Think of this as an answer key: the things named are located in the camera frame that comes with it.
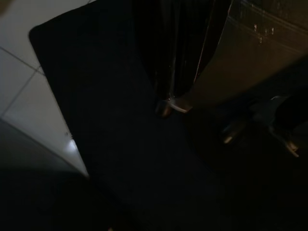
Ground grey steel fridge cabinet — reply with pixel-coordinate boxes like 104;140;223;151
154;0;308;118

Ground black floor mat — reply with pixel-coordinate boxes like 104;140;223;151
28;0;308;231

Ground robot right leg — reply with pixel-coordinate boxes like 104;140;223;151
218;95;301;159

